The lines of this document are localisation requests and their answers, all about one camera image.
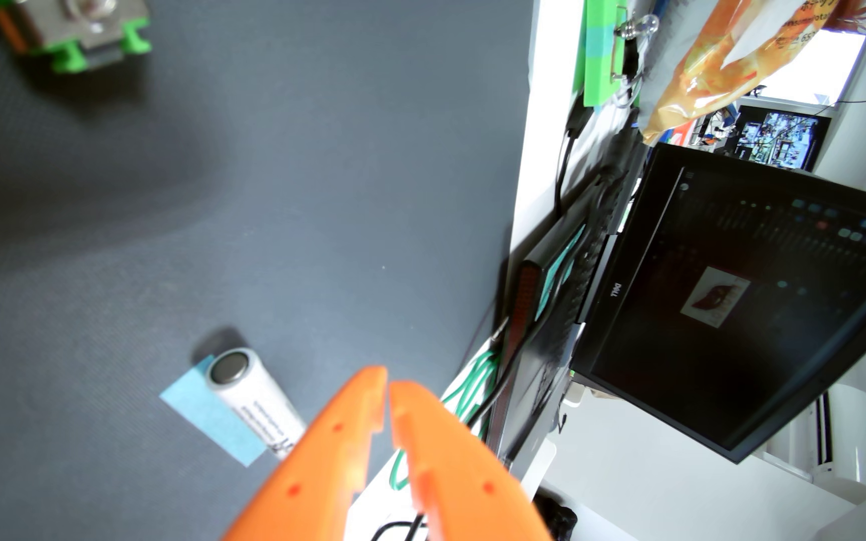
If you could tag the white cylindrical battery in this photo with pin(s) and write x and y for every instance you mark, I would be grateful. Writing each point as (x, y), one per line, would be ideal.
(252, 398)

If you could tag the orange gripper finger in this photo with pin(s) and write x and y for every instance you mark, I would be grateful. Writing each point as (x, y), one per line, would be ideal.
(313, 466)
(455, 473)

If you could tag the green block with blue band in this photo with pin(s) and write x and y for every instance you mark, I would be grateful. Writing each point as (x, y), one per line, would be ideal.
(602, 60)

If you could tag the black Dell laptop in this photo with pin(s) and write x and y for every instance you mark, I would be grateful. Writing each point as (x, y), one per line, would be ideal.
(741, 338)

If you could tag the light blue tape piece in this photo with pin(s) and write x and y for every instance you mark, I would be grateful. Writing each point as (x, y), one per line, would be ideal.
(204, 413)

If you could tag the small dark monitor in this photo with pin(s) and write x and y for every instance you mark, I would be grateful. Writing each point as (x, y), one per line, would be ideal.
(779, 139)

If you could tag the white air conditioner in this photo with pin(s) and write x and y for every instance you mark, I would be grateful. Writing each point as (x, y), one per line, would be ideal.
(850, 436)

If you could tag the teal card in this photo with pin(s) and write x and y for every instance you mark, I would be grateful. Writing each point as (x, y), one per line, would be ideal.
(555, 282)

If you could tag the dark red bar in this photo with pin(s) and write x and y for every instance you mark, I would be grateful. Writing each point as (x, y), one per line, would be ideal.
(527, 300)

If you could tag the orange snack bag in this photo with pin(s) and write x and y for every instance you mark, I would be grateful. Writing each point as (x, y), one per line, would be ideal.
(719, 60)

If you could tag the green battery holder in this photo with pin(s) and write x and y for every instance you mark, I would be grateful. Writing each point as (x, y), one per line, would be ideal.
(80, 26)

